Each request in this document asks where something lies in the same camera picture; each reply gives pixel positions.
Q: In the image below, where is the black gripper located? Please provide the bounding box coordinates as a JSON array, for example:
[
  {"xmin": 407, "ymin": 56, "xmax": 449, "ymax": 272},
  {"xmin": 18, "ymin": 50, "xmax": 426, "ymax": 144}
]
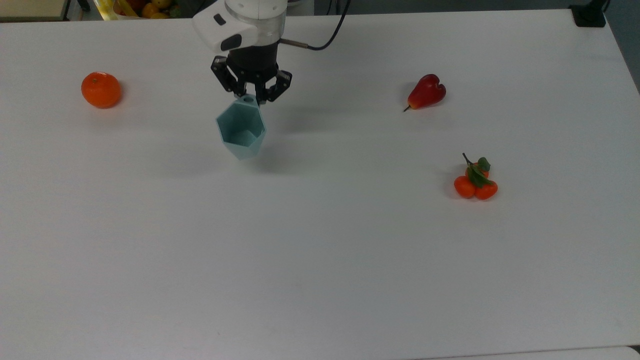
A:
[{"xmin": 210, "ymin": 43, "xmax": 294, "ymax": 106}]

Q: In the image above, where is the teal faceted mug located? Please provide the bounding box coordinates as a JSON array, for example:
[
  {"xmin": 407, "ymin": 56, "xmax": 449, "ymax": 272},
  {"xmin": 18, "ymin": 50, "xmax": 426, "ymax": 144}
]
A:
[{"xmin": 215, "ymin": 94, "xmax": 267, "ymax": 161}]

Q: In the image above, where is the pile of toy fruit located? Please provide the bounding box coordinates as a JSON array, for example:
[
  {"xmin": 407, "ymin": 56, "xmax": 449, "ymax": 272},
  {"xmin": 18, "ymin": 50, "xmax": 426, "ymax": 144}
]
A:
[{"xmin": 94, "ymin": 0, "xmax": 184, "ymax": 21}]

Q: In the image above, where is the round orange fruit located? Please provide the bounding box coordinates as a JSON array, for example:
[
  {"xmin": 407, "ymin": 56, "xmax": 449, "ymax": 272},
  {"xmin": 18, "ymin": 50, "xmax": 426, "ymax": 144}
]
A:
[{"xmin": 81, "ymin": 71, "xmax": 123, "ymax": 110}]

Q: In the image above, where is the red pear-shaped fruit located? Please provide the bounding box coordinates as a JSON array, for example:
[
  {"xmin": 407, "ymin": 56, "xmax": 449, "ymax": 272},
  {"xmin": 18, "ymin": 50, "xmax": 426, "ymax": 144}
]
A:
[{"xmin": 403, "ymin": 74, "xmax": 447, "ymax": 113}]

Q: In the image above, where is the beige wooden box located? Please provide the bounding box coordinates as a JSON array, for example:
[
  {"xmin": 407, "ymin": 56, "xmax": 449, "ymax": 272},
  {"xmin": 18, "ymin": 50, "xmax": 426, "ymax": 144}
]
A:
[{"xmin": 0, "ymin": 0, "xmax": 72, "ymax": 22}]

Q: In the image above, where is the small oranges cluster with leaves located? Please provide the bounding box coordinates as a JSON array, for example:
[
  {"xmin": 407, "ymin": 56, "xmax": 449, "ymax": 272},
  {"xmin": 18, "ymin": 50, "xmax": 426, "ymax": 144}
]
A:
[{"xmin": 453, "ymin": 152, "xmax": 499, "ymax": 201}]

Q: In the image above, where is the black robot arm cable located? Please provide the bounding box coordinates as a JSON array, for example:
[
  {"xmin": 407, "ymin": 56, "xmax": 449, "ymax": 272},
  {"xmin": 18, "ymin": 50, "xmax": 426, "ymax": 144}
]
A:
[{"xmin": 279, "ymin": 0, "xmax": 352, "ymax": 52}]

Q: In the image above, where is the black table clamp mount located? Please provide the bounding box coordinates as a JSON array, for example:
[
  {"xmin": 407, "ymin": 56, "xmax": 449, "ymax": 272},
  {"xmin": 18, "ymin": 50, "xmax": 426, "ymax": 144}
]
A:
[{"xmin": 569, "ymin": 0, "xmax": 612, "ymax": 29}]

